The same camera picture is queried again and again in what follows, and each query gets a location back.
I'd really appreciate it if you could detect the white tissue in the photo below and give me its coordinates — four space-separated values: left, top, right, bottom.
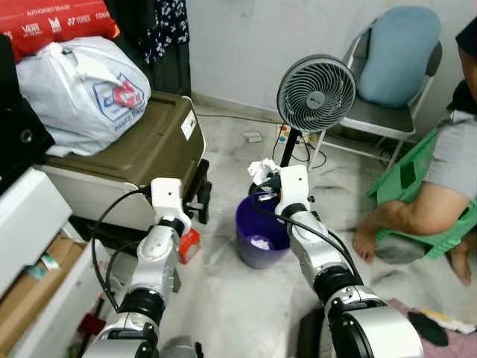
250 236 278 251
247 158 281 187

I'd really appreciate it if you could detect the black stand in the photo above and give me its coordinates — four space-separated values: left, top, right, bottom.
186 158 215 226

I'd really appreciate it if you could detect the small red box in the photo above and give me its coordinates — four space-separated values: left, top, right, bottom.
179 227 201 264

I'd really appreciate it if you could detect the white power strip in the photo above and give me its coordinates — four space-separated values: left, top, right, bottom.
274 123 323 148

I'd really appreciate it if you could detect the purple plastic bucket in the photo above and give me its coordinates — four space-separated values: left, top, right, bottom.
236 192 293 270

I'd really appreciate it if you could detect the olive brown storage box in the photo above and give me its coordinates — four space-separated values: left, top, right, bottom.
37 91 207 232

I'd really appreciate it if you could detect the grey standing fan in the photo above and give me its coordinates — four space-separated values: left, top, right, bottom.
277 54 357 196

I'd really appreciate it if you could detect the green plastic stool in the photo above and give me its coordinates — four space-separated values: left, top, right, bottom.
365 128 477 260

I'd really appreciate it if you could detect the grey folding chair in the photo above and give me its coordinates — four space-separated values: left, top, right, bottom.
320 19 445 169

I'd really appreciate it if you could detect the seated person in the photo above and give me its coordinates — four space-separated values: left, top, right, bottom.
353 19 477 288

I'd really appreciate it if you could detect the teal white packet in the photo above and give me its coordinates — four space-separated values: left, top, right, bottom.
25 252 64 281

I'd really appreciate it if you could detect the white printed plastic bag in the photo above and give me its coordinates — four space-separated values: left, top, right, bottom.
16 36 152 157

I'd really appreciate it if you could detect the white drawer cabinet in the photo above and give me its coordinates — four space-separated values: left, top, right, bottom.
0 168 120 358

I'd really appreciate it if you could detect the light blue cushion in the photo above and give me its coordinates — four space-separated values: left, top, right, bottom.
359 6 442 109

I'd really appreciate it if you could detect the dark floral garment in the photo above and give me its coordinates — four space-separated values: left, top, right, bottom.
112 0 192 98

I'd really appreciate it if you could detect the black bag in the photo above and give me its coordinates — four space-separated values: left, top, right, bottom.
0 34 57 191

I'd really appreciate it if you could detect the purple cartoon mouse blanket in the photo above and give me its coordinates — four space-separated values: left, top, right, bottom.
388 297 477 358

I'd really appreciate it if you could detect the red sports bag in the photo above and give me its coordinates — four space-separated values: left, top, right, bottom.
0 0 120 62

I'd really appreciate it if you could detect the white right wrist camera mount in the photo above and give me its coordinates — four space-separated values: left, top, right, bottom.
277 165 311 207

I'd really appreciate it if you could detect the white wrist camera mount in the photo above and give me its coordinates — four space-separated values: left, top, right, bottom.
277 165 311 207
151 178 193 222

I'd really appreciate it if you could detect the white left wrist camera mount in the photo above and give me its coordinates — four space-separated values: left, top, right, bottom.
151 178 193 222

